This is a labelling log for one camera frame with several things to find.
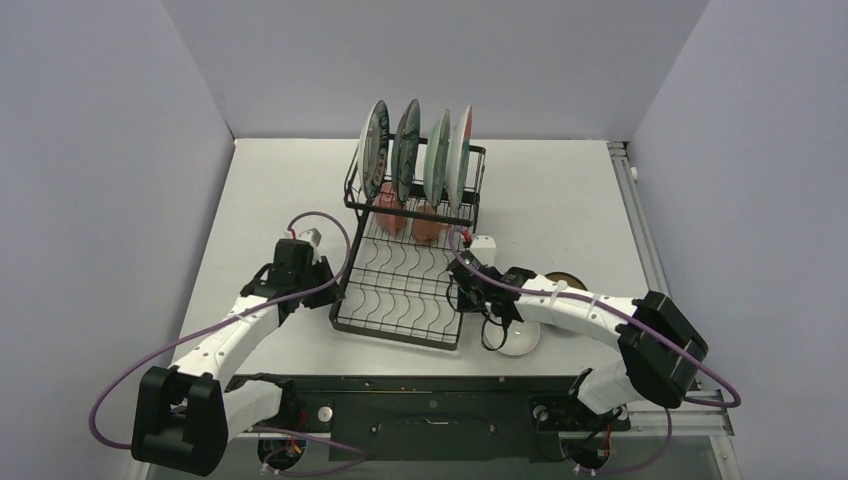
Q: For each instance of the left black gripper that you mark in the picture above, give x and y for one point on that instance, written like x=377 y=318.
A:
x=330 y=293

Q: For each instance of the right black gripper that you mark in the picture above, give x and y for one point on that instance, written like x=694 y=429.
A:
x=465 y=281

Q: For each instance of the small pink mug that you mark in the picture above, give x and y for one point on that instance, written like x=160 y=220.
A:
x=426 y=232

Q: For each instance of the large pink mug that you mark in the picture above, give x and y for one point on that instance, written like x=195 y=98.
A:
x=390 y=222

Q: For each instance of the black wire dish rack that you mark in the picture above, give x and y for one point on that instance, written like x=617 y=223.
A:
x=394 y=288

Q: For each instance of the red and blue plate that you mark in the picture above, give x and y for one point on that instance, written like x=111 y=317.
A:
x=458 y=158

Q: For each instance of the light teal flower plate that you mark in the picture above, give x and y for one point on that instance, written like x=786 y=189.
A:
x=435 y=160

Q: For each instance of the green rimmed white plate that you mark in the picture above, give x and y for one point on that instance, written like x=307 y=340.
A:
x=372 y=151

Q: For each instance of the blue glazed plate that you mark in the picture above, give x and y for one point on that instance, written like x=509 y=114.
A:
x=405 y=151

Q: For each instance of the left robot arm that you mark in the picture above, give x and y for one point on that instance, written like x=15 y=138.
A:
x=186 y=414

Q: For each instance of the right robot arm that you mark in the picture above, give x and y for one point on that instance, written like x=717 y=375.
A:
x=655 y=341

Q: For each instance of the white bowl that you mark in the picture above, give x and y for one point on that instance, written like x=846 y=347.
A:
x=519 y=339

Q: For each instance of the dark bowl beige inside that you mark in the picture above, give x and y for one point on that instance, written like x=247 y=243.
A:
x=560 y=281

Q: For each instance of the black base panel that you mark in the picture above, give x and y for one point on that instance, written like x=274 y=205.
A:
x=436 y=419

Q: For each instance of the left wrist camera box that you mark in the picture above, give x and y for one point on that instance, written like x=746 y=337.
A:
x=312 y=236

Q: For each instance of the aluminium rail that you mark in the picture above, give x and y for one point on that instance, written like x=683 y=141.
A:
x=689 y=419

